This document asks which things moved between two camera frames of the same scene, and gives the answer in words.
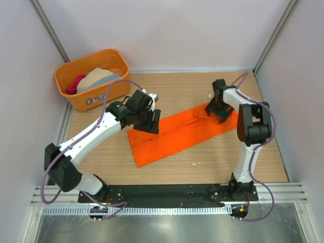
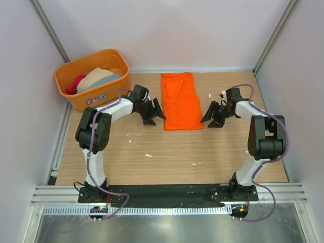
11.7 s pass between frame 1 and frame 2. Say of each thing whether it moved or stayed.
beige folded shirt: stayed
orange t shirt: moved
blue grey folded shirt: stayed
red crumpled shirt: stayed
